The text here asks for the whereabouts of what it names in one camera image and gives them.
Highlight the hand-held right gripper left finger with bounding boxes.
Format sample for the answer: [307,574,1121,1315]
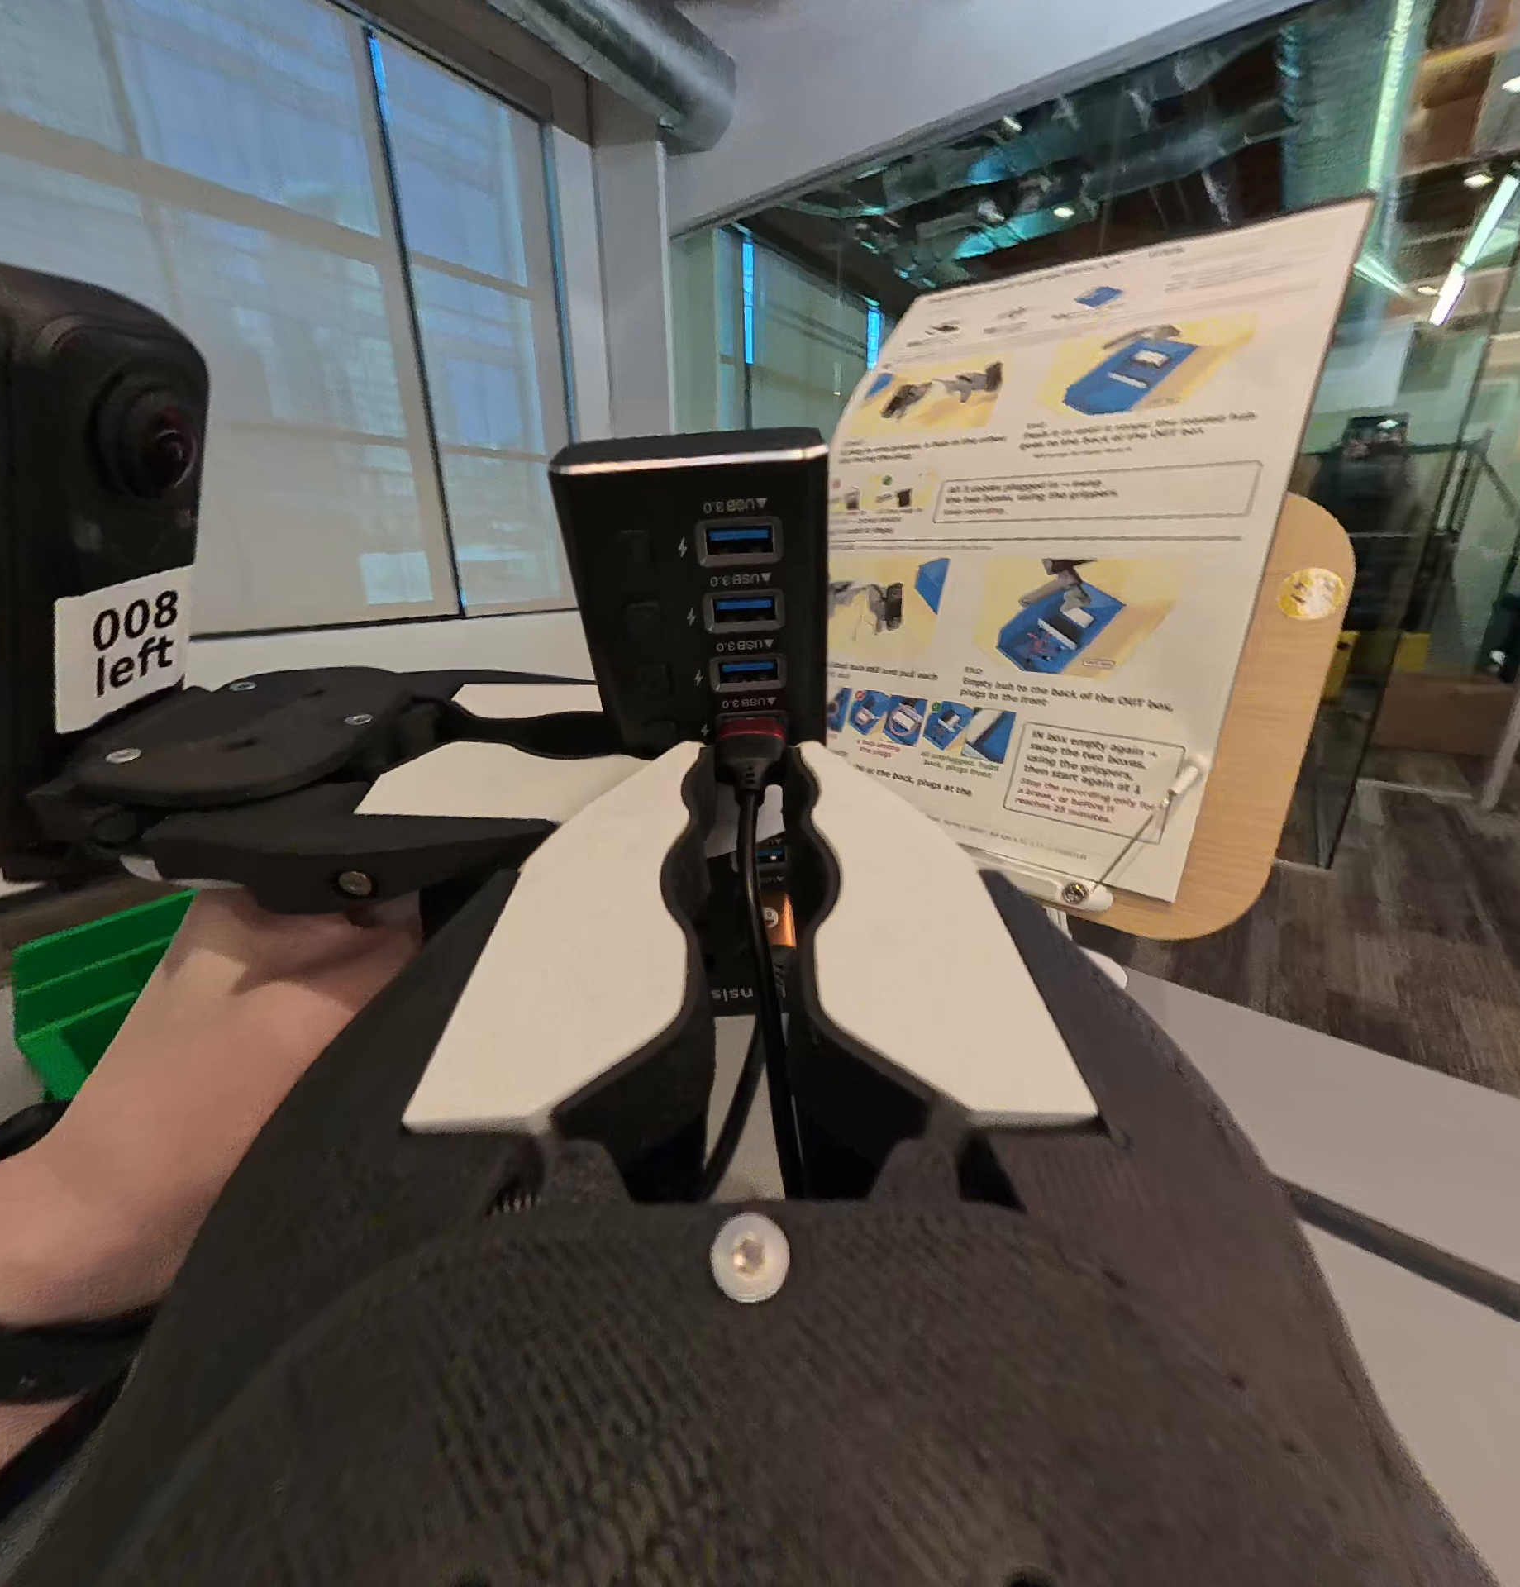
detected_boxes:
[399,741,720,1202]

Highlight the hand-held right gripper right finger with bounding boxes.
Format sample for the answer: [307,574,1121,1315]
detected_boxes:
[784,741,1103,1202]

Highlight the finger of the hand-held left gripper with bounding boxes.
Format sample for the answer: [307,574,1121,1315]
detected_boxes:
[353,741,647,825]
[447,680,606,724]

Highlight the black usb cable red plug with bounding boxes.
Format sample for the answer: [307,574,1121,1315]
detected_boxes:
[700,716,816,1202]

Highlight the black usb hub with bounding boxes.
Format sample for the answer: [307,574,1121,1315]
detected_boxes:
[548,427,830,1050]

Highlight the person's left forearm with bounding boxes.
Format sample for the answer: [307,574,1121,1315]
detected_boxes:
[0,1389,122,1508]

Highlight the person's left hand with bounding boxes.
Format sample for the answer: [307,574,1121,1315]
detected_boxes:
[0,886,429,1334]

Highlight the large window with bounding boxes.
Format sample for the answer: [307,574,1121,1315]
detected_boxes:
[0,0,581,637]

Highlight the green plastic bin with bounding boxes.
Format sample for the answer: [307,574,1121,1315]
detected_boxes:
[9,886,201,1106]

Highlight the printed instruction sheet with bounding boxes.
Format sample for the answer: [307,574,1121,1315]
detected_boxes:
[820,192,1381,913]

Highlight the wire page holder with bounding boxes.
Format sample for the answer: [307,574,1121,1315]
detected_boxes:
[1062,754,1210,913]

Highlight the silver ventilation duct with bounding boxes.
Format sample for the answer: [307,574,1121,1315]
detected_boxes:
[483,0,738,154]

